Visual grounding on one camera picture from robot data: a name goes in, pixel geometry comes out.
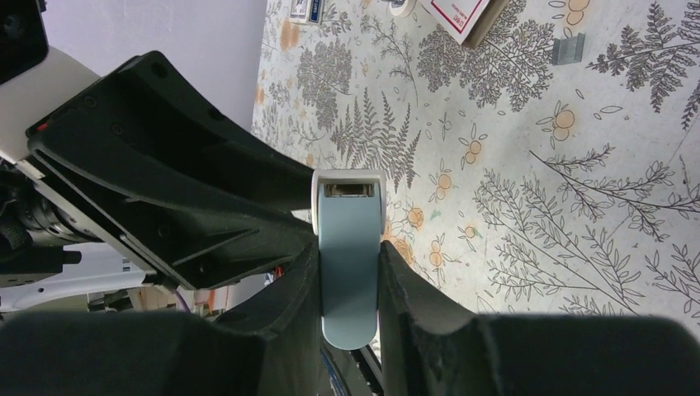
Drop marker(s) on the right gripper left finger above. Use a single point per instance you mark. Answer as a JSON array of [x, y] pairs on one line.
[[268, 345]]

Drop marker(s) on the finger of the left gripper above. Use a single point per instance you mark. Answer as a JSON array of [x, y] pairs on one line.
[[171, 181]]

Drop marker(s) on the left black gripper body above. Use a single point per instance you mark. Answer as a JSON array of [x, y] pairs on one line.
[[39, 233]]

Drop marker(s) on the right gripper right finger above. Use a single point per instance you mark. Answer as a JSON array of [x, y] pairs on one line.
[[431, 345]]

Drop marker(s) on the blue stapler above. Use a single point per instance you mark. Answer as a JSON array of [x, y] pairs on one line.
[[348, 209]]

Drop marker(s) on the pink stapler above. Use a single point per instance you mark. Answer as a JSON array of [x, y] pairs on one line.
[[402, 8]]

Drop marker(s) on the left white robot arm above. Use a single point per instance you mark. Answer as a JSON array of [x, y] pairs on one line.
[[71, 279]]

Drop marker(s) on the blue playing card deck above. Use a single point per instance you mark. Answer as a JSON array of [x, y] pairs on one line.
[[306, 12]]

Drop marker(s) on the floral tablecloth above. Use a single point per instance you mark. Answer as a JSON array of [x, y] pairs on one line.
[[513, 185]]

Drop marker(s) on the loose staple strip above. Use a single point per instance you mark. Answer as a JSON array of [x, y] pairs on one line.
[[568, 50]]

